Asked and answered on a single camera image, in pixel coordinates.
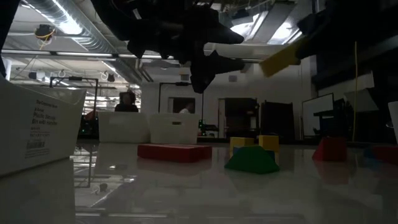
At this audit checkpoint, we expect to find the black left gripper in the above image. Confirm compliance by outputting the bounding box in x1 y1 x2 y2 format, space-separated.
90 0 246 94

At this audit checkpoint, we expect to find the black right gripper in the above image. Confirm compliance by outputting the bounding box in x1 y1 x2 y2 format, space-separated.
294 0 368 60

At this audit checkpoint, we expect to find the yellow cube block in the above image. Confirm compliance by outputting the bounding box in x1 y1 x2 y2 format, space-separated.
229 136 256 156
258 134 280 153

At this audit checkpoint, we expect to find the green triangular block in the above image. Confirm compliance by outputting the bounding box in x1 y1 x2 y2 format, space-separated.
224 145 280 174

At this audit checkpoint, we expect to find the person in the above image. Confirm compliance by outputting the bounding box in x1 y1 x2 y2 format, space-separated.
178 102 195 114
114 90 139 113

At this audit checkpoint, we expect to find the dark cabinet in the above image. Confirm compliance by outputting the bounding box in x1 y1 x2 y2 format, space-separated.
260 101 296 144
223 97 259 138

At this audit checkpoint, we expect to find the whiteboard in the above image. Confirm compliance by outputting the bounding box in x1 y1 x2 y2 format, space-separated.
302 92 335 137

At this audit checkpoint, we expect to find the white tilted panel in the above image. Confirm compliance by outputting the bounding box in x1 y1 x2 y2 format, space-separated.
343 88 379 113

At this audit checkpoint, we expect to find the white plastic storage bin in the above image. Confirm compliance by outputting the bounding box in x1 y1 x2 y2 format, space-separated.
98 111 152 144
387 101 398 144
149 112 200 145
0 76 87 177

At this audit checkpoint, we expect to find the red flat block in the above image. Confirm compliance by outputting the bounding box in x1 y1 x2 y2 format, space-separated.
137 143 206 164
200 144 213 160

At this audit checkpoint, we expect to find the long horizontal ceiling pipe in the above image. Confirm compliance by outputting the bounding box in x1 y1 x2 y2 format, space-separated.
0 49 265 65

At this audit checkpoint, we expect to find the black ceiling device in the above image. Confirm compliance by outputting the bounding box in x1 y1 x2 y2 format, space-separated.
34 24 56 42

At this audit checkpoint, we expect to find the white column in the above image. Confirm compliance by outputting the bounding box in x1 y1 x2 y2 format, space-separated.
2 58 12 82

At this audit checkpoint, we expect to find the rectangular metal ceiling duct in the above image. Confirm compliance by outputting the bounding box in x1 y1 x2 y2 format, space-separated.
229 0 320 46

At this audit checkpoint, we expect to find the black gantry frame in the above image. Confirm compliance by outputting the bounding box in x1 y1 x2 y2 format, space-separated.
158 82 205 125

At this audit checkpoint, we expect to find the black metal rack frame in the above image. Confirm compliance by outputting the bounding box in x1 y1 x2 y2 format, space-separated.
49 76 99 139

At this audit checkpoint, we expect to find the long spiral ceiling duct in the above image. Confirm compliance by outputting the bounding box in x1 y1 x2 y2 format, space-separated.
24 0 142 83

